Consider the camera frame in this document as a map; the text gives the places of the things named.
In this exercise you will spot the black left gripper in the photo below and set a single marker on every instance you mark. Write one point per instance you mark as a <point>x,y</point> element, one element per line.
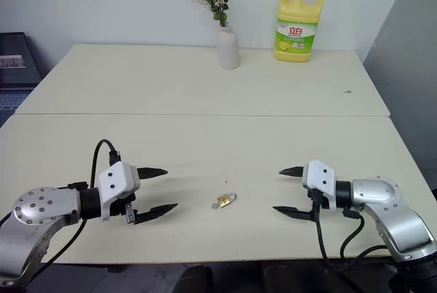
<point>121,207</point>

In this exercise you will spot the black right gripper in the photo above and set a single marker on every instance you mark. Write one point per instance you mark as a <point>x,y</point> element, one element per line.
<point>315,201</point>

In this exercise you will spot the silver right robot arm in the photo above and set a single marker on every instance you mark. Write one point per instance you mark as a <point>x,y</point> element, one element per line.
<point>392,211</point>

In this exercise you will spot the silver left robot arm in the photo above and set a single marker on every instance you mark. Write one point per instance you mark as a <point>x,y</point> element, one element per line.
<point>41,204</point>

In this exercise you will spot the small brass padlock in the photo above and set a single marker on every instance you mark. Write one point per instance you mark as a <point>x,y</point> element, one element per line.
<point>223,201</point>

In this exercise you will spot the white ceramic vase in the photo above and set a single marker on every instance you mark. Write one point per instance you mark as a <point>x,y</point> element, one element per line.
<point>228,50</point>

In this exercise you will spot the yellow detergent pump bottle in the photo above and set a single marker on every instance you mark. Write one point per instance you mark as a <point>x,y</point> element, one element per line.
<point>295,33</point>

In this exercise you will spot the dark open laptop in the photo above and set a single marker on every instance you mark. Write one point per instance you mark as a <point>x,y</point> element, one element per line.
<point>15,64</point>

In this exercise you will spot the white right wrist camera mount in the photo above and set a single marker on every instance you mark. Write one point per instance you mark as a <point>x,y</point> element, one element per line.
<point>319,178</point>

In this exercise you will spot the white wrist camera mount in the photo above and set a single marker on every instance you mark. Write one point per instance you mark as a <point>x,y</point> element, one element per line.
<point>319,178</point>
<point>116,178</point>

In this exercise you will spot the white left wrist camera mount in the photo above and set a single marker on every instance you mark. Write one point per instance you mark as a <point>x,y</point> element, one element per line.
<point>116,178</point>

